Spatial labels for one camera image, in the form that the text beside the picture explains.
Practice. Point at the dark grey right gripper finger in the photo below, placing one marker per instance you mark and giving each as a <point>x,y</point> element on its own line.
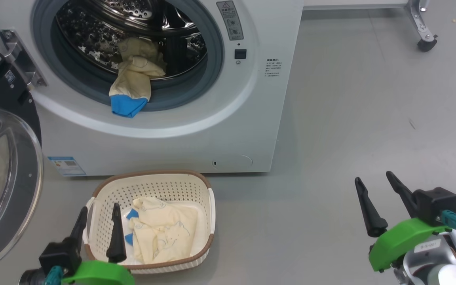
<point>404,194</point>
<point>370,213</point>

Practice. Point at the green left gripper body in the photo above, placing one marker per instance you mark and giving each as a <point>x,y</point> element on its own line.
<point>101,275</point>

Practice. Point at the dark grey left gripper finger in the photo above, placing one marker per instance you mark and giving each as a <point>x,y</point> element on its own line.
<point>79,229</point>
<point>116,237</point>

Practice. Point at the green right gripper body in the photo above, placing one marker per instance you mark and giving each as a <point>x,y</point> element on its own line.
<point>398,241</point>

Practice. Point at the cream garment with bear print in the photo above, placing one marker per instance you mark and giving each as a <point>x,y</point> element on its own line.
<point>164,233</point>

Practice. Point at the black-rimmed glass washer door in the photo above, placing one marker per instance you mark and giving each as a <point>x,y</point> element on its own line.
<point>6,178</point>

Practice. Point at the cream garment with blue cuff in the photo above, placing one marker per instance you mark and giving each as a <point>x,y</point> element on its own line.
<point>133,83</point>

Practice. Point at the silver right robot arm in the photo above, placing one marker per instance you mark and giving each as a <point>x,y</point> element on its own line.
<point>441,265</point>

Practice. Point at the white front-load washing machine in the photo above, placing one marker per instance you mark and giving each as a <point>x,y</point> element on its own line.
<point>172,138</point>

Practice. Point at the metal door hinge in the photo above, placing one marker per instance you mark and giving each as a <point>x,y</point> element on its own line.
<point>22,59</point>

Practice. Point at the stainless steel washing machine drum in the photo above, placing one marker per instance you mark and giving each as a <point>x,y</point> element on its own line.
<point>93,35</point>

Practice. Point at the blue energy label sticker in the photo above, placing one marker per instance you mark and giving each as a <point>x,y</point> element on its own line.
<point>67,166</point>

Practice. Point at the cream perforated laundry basket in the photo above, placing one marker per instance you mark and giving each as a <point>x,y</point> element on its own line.
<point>172,184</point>

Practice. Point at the round drain filter cover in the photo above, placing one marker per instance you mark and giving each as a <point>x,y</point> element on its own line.
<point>232,161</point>

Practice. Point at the grey warning sticker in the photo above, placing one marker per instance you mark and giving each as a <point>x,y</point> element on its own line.
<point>230,19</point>

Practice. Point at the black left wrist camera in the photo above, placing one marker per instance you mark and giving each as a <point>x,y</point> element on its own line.
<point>59,255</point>

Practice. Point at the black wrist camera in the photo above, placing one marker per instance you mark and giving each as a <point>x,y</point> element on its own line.
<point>436,206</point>
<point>59,255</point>

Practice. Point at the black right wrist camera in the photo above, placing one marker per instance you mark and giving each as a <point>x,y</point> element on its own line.
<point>436,206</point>

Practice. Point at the teal left camera connector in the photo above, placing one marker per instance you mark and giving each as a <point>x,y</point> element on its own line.
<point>54,275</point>

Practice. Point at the teal camera connector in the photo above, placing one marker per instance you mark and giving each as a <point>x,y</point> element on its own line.
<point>54,275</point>
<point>453,221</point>

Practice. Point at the teal right camera connector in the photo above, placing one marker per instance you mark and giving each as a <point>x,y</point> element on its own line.
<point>453,221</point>

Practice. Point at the grey frame leg with caster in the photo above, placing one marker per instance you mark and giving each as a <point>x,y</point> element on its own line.
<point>424,31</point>

